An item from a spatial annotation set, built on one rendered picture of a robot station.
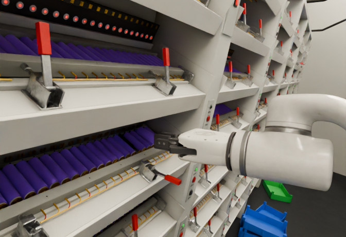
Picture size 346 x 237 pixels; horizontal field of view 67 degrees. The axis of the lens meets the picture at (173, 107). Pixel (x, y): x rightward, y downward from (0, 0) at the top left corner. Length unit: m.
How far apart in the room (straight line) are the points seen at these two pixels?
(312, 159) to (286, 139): 0.05
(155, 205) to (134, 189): 0.28
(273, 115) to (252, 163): 0.09
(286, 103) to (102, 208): 0.36
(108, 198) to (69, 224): 0.09
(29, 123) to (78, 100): 0.08
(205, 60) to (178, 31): 0.11
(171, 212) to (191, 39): 0.49
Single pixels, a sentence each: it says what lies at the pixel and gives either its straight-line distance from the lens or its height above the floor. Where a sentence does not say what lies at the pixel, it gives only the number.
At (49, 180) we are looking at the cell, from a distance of 0.48.
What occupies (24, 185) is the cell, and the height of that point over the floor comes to 0.98.
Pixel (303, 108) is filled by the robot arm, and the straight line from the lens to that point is 0.47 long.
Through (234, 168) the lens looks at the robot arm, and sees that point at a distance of 0.49.
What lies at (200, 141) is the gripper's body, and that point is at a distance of 0.49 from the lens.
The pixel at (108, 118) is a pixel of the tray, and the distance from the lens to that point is 0.39.
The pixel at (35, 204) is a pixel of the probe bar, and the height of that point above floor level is 0.97.
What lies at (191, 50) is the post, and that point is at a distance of 0.71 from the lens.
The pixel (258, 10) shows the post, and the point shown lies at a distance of 1.40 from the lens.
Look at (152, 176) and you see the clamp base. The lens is 0.57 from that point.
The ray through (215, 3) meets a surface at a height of 1.35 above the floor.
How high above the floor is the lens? 1.22
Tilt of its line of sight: 12 degrees down
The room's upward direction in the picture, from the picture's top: 11 degrees clockwise
